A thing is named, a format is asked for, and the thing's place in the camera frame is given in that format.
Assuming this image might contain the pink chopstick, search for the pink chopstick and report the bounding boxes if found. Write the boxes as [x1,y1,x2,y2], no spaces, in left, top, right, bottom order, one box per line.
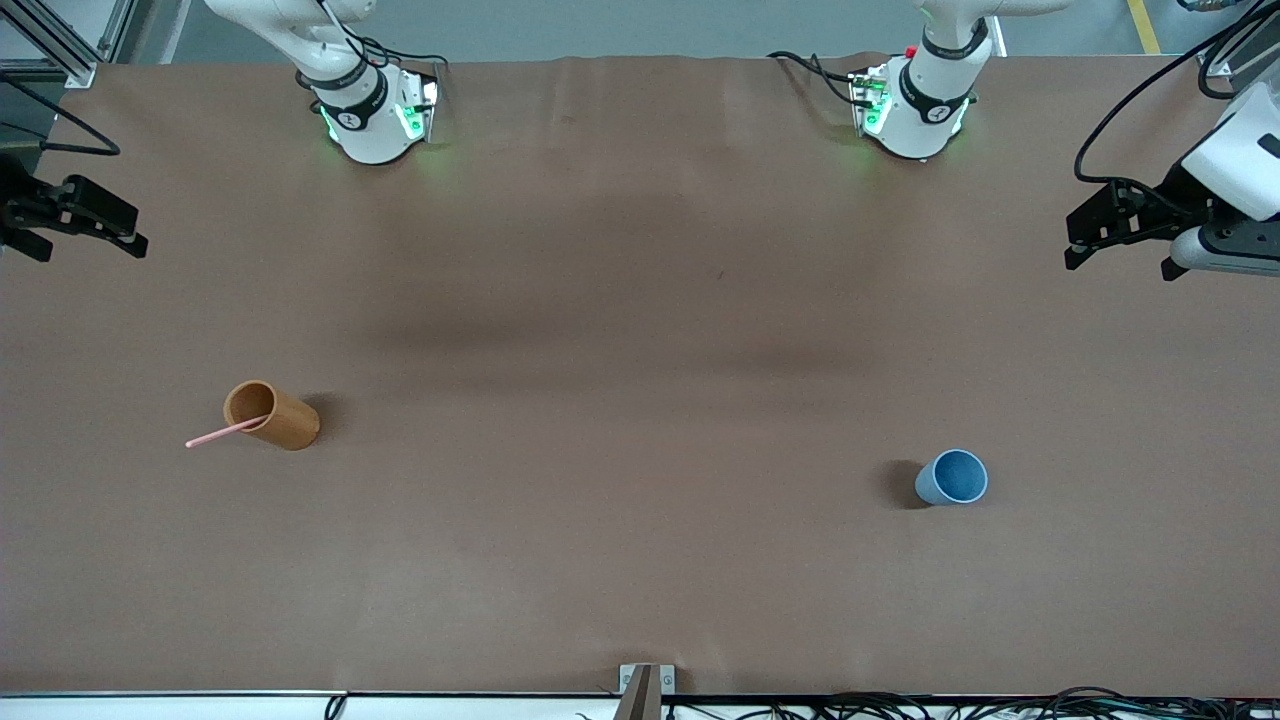
[185,415,271,449]

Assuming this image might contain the blue cup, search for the blue cup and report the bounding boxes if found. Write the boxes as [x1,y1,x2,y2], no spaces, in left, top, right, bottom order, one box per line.
[914,449,989,508]

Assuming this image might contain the brown cylindrical cup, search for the brown cylindrical cup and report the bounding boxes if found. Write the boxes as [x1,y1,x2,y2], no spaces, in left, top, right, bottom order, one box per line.
[223,379,322,452]

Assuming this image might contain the brown table cloth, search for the brown table cloth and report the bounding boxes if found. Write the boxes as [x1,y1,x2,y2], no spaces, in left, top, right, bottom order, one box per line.
[0,52,1280,698]

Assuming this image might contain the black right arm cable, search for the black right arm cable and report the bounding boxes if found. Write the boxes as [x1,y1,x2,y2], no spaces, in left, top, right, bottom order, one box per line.
[0,75,121,158]

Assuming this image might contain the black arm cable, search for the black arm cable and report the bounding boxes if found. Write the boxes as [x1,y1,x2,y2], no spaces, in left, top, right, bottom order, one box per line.
[1075,0,1280,186]
[0,75,121,158]

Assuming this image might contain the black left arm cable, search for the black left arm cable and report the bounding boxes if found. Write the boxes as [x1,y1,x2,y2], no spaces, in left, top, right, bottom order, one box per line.
[1075,0,1280,186]

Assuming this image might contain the aluminium frame profile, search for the aluminium frame profile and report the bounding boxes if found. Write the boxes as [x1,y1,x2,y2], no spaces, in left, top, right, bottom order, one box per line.
[0,0,136,89]
[1198,35,1280,81]

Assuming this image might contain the black base cable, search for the black base cable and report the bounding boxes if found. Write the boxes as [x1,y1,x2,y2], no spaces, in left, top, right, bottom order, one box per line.
[768,50,861,106]
[355,35,449,79]

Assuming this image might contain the tangled black floor cables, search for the tangled black floor cables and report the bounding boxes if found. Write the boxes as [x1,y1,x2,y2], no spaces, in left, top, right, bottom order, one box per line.
[665,686,1280,720]

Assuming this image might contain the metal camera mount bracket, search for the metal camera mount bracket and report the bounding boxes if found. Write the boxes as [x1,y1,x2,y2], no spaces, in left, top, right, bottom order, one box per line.
[619,664,676,720]

